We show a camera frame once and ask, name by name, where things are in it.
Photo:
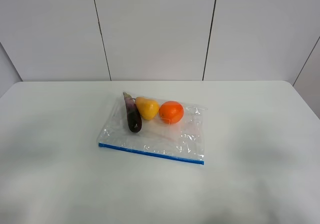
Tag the clear zip bag blue seal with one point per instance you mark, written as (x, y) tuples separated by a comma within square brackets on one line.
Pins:
[(183, 141)]

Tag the yellow pear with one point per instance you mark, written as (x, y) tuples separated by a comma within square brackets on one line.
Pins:
[(148, 108)]

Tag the orange fruit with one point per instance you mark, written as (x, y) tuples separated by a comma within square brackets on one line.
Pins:
[(171, 112)]

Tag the purple eggplant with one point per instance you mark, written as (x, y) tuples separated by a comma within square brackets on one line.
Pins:
[(134, 119)]

